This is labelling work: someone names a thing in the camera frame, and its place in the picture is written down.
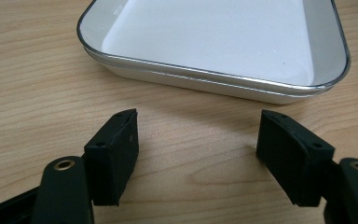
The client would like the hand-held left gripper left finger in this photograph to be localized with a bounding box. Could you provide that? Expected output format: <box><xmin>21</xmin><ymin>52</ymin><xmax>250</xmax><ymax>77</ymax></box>
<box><xmin>83</xmin><ymin>107</ymin><xmax>139</xmax><ymax>207</ymax></box>

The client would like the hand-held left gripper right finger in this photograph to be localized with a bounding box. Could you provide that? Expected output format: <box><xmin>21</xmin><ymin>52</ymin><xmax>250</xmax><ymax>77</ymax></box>
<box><xmin>255</xmin><ymin>108</ymin><xmax>336</xmax><ymax>208</ymax></box>

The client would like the white square plate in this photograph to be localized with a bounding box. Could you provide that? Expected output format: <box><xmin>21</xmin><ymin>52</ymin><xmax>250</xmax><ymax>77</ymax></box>
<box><xmin>87</xmin><ymin>52</ymin><xmax>330</xmax><ymax>105</ymax></box>
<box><xmin>76</xmin><ymin>0</ymin><xmax>352</xmax><ymax>96</ymax></box>

